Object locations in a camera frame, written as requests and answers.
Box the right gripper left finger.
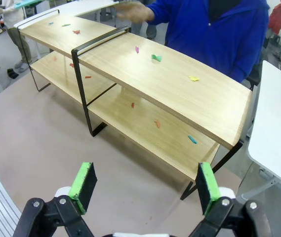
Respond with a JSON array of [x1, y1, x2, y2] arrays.
[[13, 161, 98, 237]]

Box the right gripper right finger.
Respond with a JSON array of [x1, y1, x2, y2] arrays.
[[191, 161, 272, 237]]

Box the person's right forearm blue sleeve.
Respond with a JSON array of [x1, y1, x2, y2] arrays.
[[147, 0, 188, 26]]

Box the person's left forearm blue sleeve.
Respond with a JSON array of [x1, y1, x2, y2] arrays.
[[231, 41, 263, 84]]

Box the person's right hand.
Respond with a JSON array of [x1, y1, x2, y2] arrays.
[[116, 1, 156, 25]]

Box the large white side table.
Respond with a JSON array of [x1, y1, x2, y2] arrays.
[[236, 60, 281, 201]]

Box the black office chair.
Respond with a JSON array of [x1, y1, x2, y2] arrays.
[[245, 63, 264, 91]]

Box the black object on floor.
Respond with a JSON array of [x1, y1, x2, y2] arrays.
[[6, 68, 19, 79]]

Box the person in blue jacket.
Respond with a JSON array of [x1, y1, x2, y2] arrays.
[[147, 0, 271, 84]]

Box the bystander in beige trousers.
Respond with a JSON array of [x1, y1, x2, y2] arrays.
[[0, 0, 34, 73]]

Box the long white background table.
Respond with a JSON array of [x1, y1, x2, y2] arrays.
[[13, 0, 120, 29]]

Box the teal tray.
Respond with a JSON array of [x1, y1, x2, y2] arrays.
[[13, 0, 41, 10]]

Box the long wooden black-frame shelf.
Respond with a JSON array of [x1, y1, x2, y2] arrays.
[[71, 26, 254, 201]]

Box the short wooden black-frame shelf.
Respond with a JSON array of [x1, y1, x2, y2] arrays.
[[16, 9, 128, 106]]

